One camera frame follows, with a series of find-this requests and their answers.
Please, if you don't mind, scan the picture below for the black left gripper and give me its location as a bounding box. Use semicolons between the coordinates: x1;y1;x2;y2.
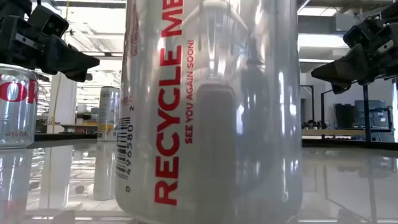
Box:
0;14;101;83

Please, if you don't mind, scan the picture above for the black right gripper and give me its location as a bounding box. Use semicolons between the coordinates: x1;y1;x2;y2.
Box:
310;14;398;95

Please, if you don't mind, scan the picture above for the tall white beverage can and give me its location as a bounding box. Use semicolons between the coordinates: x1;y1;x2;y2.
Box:
97;86;121;142

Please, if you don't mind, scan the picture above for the silver Diet Coke can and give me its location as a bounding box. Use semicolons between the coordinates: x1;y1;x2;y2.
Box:
0;63;40;150
114;0;304;224

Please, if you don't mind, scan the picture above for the long ceiling light bar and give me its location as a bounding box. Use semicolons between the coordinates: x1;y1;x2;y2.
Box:
298;58;335;64

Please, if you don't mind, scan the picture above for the white building pillar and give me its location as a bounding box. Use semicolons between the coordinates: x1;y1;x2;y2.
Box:
48;73;78;134

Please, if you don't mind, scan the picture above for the background monitor on desk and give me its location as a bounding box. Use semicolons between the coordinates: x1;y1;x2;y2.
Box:
354;99;386;128

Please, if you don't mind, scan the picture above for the bright ceiling light panel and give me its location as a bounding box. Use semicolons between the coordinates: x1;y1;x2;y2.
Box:
297;33;349;49

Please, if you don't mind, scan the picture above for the black shelf end frame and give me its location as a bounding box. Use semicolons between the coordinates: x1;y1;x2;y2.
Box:
321;83;371;143

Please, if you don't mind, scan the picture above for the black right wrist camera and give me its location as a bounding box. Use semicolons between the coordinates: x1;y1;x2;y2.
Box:
343;24;374;49

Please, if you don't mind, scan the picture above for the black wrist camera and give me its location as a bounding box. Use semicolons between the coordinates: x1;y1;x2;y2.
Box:
28;4;70;38
343;24;374;49

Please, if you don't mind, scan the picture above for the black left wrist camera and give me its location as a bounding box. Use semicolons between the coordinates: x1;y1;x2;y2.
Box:
28;4;70;38

